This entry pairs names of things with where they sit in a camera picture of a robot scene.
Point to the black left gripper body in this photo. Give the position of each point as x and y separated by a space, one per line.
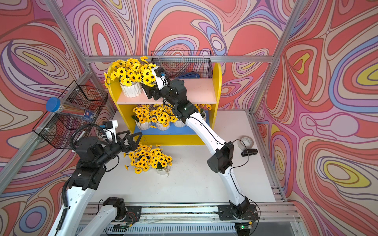
115 149

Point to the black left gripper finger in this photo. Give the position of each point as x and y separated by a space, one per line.
133 141
122 137

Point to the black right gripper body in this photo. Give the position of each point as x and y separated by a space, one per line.
158 94

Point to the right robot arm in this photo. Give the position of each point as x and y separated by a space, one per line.
175 93

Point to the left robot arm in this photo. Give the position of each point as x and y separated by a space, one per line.
96 145

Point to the yellow wooden shelf unit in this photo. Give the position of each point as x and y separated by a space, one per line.
199 91

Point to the blue capped pencil tube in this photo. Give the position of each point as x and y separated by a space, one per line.
58 106

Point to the clear packing tape roll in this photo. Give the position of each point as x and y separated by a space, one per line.
245 142

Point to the small black device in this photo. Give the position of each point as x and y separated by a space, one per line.
249 152

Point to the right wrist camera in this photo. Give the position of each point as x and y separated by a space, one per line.
161 77

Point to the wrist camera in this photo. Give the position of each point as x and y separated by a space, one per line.
110 129
161 77

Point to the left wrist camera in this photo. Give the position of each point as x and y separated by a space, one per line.
110 129

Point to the black wire basket rear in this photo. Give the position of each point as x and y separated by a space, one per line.
184 64

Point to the black wire basket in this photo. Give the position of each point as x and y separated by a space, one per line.
57 129
184 64

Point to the black wire basket left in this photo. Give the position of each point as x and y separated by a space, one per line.
57 129

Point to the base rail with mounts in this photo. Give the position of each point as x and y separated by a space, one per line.
116 216

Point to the aluminium frame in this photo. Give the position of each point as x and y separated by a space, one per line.
37 62

